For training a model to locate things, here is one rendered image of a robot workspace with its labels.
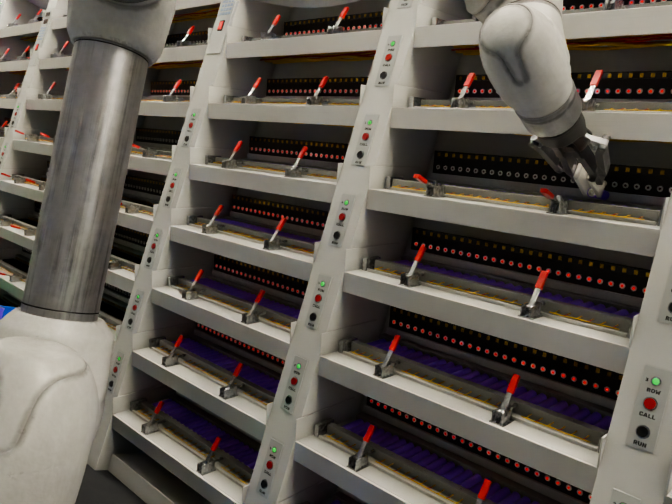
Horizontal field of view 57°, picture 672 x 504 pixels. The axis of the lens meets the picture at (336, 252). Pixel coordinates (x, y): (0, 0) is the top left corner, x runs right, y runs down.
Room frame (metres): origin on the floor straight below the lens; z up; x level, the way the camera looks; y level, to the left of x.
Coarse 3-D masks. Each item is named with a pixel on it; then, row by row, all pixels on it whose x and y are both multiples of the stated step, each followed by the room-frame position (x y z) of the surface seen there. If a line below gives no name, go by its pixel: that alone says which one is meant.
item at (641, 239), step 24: (384, 168) 1.39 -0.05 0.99; (408, 168) 1.45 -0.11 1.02; (384, 192) 1.33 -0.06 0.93; (408, 192) 1.34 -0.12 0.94; (552, 192) 1.27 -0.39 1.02; (576, 192) 1.23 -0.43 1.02; (432, 216) 1.26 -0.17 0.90; (456, 216) 1.22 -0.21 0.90; (480, 216) 1.18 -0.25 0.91; (504, 216) 1.14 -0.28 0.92; (528, 216) 1.11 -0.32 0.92; (552, 216) 1.08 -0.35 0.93; (576, 216) 1.07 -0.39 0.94; (576, 240) 1.06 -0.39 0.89; (600, 240) 1.03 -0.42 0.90; (624, 240) 1.00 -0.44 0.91; (648, 240) 0.98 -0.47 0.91
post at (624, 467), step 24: (648, 288) 0.96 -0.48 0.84; (648, 312) 0.95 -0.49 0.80; (648, 336) 0.95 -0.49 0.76; (648, 360) 0.94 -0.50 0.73; (624, 384) 0.96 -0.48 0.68; (624, 408) 0.95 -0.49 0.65; (624, 432) 0.94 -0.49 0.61; (624, 456) 0.94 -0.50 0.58; (648, 456) 0.92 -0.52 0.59; (600, 480) 0.96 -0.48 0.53; (624, 480) 0.93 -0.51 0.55; (648, 480) 0.91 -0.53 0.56
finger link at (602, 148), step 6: (606, 138) 0.95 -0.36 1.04; (600, 144) 0.96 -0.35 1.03; (600, 150) 0.96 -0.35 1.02; (606, 150) 0.99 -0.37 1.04; (600, 156) 0.98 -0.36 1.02; (606, 156) 1.00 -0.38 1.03; (600, 162) 1.00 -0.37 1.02; (606, 162) 1.01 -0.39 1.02; (600, 168) 1.01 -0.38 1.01; (606, 168) 1.02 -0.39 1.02; (600, 174) 1.03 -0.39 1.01; (606, 174) 1.03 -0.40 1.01
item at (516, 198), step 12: (396, 180) 1.38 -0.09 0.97; (408, 180) 1.37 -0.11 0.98; (444, 192) 1.29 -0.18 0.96; (456, 192) 1.27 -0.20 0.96; (468, 192) 1.25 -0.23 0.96; (480, 192) 1.23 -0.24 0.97; (492, 192) 1.22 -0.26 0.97; (504, 192) 1.20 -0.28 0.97; (528, 204) 1.15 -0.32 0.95; (540, 204) 1.15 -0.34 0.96; (576, 204) 1.10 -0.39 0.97; (588, 204) 1.09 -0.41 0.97; (600, 204) 1.07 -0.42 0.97; (624, 216) 1.03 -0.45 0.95; (636, 216) 1.04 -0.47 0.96; (648, 216) 1.02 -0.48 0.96
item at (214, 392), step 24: (144, 336) 1.85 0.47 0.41; (168, 336) 1.91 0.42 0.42; (192, 336) 1.92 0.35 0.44; (216, 336) 1.87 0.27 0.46; (144, 360) 1.79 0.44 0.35; (168, 360) 1.73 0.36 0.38; (192, 360) 1.75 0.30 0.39; (216, 360) 1.75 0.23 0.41; (240, 360) 1.75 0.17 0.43; (264, 360) 1.71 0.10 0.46; (168, 384) 1.71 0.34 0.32; (192, 384) 1.63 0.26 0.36; (216, 384) 1.63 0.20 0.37; (240, 384) 1.59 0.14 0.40; (264, 384) 1.60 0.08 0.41; (216, 408) 1.56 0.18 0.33; (240, 408) 1.50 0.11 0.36; (264, 408) 1.51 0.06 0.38
